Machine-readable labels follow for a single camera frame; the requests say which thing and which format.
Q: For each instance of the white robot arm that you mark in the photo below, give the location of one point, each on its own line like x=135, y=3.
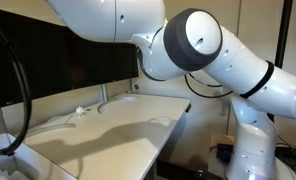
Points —
x=194, y=40

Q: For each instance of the white open box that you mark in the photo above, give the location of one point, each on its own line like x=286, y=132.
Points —
x=33, y=165

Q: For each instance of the white monitor stand base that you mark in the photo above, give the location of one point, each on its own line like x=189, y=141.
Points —
x=33, y=132

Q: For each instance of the small white round object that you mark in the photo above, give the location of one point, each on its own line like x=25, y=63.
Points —
x=80, y=111

